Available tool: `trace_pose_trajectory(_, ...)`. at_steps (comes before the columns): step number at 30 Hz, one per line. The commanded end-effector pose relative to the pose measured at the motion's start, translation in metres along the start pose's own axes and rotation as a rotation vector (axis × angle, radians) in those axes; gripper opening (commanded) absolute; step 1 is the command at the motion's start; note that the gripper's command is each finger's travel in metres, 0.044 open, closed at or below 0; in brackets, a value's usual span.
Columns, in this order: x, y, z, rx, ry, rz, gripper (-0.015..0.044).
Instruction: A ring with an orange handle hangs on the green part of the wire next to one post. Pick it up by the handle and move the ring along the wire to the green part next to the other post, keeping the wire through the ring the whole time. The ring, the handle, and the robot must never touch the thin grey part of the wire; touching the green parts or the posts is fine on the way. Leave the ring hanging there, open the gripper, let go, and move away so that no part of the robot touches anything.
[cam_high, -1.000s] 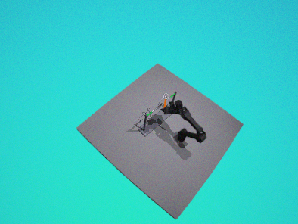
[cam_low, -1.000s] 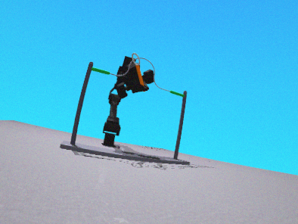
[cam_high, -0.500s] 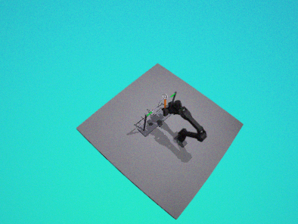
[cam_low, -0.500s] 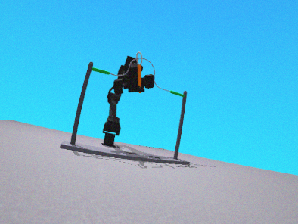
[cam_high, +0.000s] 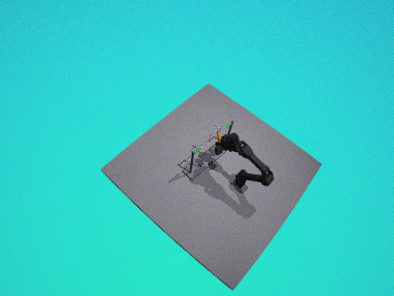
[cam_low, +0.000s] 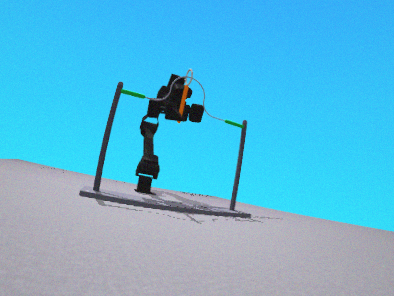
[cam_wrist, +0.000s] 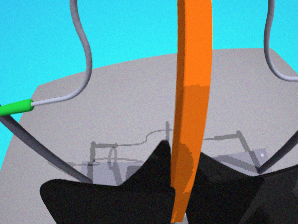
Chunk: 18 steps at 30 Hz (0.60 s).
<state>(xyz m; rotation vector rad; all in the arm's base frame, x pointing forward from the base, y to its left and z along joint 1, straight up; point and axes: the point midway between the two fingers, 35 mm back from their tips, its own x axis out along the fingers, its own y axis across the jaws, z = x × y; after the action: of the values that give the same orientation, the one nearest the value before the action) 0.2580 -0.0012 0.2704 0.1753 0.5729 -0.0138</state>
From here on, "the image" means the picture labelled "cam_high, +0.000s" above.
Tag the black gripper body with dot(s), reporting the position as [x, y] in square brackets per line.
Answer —
[220, 148]

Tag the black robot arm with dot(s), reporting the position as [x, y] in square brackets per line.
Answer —
[236, 145]

